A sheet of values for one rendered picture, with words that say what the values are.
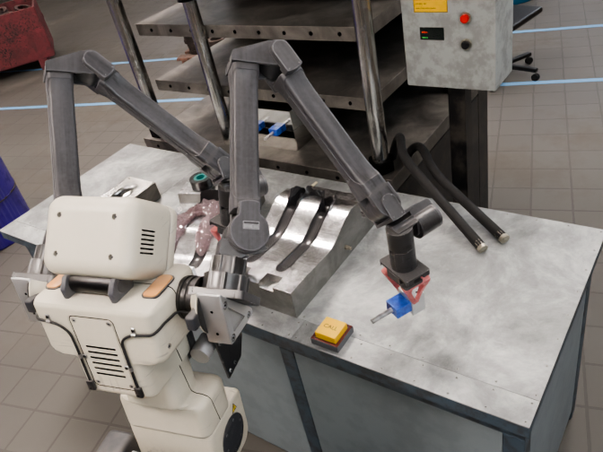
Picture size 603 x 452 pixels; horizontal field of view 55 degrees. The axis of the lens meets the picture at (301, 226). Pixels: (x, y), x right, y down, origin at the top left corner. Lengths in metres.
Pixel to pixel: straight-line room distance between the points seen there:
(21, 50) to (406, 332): 6.64
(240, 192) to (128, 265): 0.25
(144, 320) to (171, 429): 0.40
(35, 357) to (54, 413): 0.42
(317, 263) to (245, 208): 0.54
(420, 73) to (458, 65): 0.14
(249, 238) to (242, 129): 0.22
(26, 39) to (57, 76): 6.17
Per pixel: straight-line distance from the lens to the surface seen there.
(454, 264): 1.68
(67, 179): 1.39
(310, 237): 1.70
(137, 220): 1.08
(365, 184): 1.22
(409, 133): 2.37
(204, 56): 2.42
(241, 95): 1.21
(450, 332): 1.49
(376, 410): 1.67
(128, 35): 2.69
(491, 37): 1.90
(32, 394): 3.01
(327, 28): 2.06
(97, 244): 1.11
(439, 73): 2.00
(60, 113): 1.43
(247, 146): 1.17
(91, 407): 2.78
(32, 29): 7.59
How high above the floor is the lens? 1.89
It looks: 35 degrees down
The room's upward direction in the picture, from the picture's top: 13 degrees counter-clockwise
